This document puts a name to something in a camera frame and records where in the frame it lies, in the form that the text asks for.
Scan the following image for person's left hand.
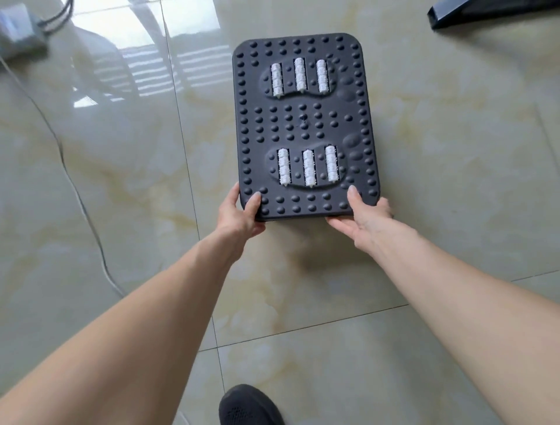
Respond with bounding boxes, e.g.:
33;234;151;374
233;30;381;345
199;182;267;264

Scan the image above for person's right hand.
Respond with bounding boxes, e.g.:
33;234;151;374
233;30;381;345
325;184;413;264

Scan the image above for black massage footrest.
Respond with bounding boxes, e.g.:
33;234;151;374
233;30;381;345
232;33;380;222

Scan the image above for person's right forearm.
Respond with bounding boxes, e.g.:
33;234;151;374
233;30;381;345
374;225;560;425

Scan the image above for person's left forearm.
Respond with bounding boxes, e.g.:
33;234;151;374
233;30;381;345
0;234;240;425

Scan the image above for person's left black shoe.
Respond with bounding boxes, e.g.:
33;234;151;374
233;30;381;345
218;384;286;425

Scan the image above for black metal desk leg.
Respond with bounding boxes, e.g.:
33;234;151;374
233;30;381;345
427;0;560;30

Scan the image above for grey power box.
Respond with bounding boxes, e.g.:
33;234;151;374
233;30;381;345
0;3;49;58

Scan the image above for thin grey floor cable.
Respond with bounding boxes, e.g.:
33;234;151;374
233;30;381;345
0;55;128;298

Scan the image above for black power cable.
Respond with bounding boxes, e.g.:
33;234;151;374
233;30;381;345
36;0;76;35

